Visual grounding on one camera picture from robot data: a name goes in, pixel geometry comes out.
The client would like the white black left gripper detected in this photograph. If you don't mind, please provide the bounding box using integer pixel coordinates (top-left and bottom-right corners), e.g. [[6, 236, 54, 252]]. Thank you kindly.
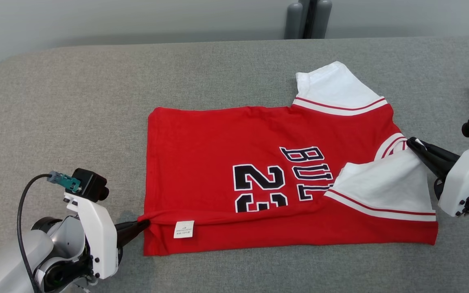
[[64, 193, 151, 280]]

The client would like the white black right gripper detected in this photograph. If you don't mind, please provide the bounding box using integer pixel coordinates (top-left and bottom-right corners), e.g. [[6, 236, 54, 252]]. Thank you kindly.
[[406, 137, 469, 217]]

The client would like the red white jersey shirt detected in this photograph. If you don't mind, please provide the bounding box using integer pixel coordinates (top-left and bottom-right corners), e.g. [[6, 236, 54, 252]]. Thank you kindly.
[[139, 61, 438, 257]]

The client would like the left camera cable teal plug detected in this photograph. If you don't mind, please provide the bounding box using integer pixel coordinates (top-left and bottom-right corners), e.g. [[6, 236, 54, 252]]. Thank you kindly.
[[17, 171, 82, 293]]

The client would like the grey partition post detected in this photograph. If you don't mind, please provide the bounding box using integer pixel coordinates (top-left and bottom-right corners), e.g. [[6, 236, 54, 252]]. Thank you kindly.
[[284, 0, 333, 40]]

